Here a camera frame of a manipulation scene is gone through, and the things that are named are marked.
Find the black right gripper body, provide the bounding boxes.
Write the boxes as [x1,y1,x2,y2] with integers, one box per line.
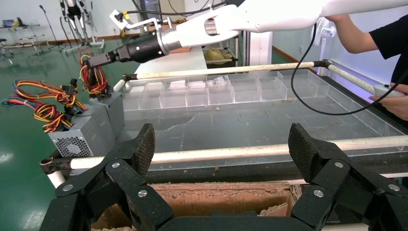
[125,30,167,64]

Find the person bare forearm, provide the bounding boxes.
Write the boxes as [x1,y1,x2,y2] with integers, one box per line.
[325,13,380,55]

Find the thin black stand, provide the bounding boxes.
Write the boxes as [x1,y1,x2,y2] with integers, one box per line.
[38,3,64,51]

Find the white cart post pipe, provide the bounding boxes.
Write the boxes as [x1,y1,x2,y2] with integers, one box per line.
[47,170,66,189]

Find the brown cardboard divider box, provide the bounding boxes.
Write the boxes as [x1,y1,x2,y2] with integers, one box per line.
[90,181,302,231]

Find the white foam piece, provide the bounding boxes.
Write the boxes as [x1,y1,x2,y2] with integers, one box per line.
[167,80,188,90]

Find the white cabinet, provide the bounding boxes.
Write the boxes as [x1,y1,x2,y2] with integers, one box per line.
[243,31,273,66]

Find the long black right arm cable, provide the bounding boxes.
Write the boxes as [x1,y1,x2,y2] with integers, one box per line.
[290,22,408,116]

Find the gray power supply coloured wires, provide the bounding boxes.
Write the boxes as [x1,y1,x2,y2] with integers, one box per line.
[78,54,126,138]
[12,79,117,144]
[0,97,111,159]

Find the gray right wrist camera bracket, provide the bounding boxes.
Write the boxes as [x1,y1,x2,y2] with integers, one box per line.
[109,9,173,33]

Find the black cart side rail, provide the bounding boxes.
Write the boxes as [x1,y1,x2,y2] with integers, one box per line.
[145,153,408,186]

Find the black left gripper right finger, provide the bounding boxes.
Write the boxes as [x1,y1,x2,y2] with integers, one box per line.
[288,123,408,231]

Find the black legged robot frame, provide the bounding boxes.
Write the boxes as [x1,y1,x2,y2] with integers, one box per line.
[59,0,106,53]

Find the white standing fan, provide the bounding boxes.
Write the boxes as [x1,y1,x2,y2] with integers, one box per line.
[310,17,337,63]

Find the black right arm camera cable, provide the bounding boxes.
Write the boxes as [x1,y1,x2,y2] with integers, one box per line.
[122,0,232,17]

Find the long white cart pipe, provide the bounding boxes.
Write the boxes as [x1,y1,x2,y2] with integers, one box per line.
[69,135,408,170]

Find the yellow object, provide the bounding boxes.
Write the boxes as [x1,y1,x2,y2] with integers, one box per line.
[204,48,233,63]

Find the person bare hand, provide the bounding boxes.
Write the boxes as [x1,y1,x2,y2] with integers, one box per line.
[369,95,408,122]

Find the white side table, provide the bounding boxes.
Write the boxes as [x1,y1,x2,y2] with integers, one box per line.
[135,46,208,75]

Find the person black t-shirt torso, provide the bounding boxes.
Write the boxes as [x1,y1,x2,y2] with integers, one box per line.
[369,14,408,85]

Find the clear acrylic divider tray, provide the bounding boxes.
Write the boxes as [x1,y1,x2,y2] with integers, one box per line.
[122,69,407,151]

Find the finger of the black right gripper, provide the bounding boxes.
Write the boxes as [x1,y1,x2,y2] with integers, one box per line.
[90,47,129,68]

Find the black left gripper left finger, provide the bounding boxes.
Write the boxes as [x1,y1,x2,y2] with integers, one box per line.
[39,123,174,231]

